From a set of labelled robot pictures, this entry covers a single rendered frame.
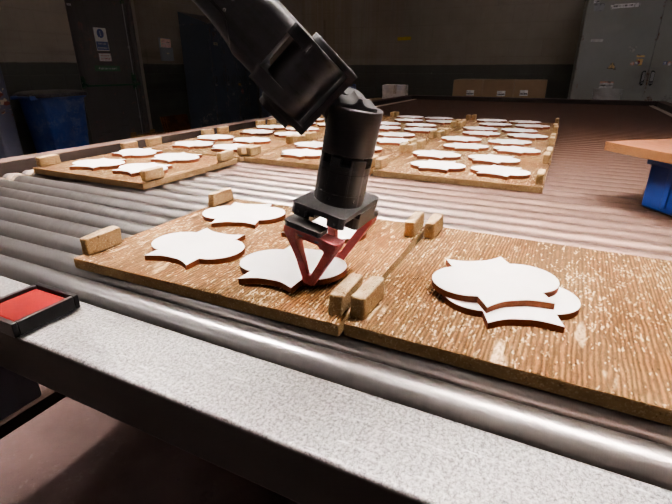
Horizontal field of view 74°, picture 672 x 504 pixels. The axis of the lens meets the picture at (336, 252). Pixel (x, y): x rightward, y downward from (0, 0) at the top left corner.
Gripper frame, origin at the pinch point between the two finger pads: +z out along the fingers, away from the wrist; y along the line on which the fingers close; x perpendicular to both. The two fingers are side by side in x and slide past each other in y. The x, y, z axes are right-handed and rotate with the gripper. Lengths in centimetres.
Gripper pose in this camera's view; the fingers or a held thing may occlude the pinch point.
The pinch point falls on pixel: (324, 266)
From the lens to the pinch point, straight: 55.4
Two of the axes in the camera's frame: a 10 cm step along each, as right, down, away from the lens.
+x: 8.8, 3.6, -3.2
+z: -1.8, 8.7, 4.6
